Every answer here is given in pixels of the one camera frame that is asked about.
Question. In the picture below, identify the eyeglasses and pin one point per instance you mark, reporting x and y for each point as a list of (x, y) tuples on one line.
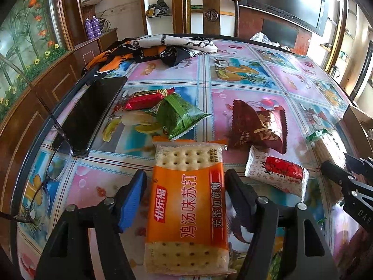
[(60, 129)]

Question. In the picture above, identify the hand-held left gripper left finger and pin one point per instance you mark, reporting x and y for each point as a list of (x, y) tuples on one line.
[(132, 201)]

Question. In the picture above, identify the black smartphone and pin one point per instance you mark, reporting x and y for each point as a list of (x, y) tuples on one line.
[(84, 116)]

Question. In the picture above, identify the orange cracker packet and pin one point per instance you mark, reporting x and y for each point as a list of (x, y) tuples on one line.
[(186, 204)]

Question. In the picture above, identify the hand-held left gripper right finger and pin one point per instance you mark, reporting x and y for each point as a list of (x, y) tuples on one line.
[(237, 198)]

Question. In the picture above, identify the green triangular snack packet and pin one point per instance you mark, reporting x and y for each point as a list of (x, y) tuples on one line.
[(174, 115)]

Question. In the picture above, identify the clear wafer packet green ends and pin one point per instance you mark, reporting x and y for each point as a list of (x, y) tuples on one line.
[(327, 145)]

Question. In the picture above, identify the white plastic bag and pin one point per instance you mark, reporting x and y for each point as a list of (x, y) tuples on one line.
[(263, 39), (286, 48)]

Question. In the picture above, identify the clutter pile on shelf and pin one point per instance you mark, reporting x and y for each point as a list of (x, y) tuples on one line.
[(158, 7)]

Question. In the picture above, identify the cardboard box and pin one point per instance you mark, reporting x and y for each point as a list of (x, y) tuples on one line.
[(360, 119)]

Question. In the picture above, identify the flower wall mural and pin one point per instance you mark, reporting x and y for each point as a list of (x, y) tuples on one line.
[(26, 35)]

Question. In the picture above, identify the red candy packet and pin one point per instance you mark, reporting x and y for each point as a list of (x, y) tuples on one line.
[(145, 99)]

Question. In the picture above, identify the dark red snack packet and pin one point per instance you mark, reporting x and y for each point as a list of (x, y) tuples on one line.
[(262, 125)]

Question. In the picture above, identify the wooden chair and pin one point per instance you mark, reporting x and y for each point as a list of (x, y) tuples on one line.
[(211, 14)]

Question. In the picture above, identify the black panel under television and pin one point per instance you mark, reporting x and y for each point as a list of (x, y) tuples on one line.
[(279, 33)]

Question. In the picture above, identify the patterned orange black scarf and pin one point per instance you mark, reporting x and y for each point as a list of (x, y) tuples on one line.
[(151, 45)]

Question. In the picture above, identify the wooden sideboard cabinet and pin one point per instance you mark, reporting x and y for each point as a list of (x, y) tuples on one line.
[(58, 87)]

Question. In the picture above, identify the teal tin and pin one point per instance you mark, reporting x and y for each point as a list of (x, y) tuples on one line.
[(343, 56)]

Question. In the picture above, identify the white red snack packet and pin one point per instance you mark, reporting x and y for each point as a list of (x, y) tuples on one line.
[(276, 170)]

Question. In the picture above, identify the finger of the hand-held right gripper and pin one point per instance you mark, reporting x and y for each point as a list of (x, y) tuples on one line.
[(339, 176), (361, 166)]

